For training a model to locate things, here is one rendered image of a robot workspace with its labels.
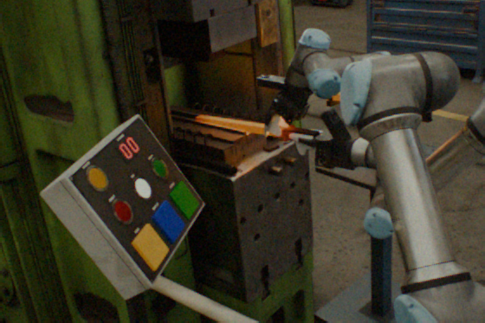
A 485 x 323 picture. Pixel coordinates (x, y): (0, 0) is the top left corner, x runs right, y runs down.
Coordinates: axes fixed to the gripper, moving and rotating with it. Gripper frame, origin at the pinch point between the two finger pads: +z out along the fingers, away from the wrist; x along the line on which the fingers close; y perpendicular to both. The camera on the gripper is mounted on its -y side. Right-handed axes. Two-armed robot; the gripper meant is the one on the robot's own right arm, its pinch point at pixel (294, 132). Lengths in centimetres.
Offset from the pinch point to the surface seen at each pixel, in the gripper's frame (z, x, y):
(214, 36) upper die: 16.4, -10.4, -29.7
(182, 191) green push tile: 2.0, -43.4, -1.0
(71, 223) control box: 1, -74, -8
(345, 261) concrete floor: 34, 77, 102
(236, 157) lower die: 17.2, -7.1, 8.1
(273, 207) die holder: 11.5, 0.6, 27.8
